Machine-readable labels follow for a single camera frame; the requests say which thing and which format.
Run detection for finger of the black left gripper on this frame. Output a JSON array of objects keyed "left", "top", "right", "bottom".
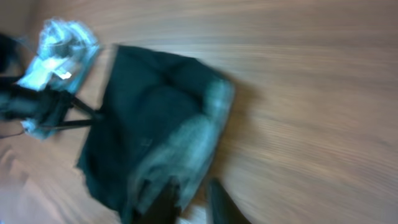
[
  {"left": 39, "top": 119, "right": 97, "bottom": 131},
  {"left": 71, "top": 97, "right": 103, "bottom": 119}
]

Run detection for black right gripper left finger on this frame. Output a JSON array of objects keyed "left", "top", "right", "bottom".
[{"left": 134, "top": 180, "right": 180, "bottom": 224}]

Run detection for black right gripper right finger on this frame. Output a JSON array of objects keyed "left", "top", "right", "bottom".
[{"left": 207, "top": 179, "right": 251, "bottom": 224}]

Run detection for black shorts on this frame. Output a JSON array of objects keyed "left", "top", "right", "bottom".
[{"left": 77, "top": 45, "right": 234, "bottom": 223}]

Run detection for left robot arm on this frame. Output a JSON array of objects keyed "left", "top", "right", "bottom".
[{"left": 1, "top": 44, "right": 102, "bottom": 140}]

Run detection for folded light blue jeans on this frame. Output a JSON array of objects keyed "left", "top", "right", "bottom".
[{"left": 17, "top": 18, "right": 101, "bottom": 94}]

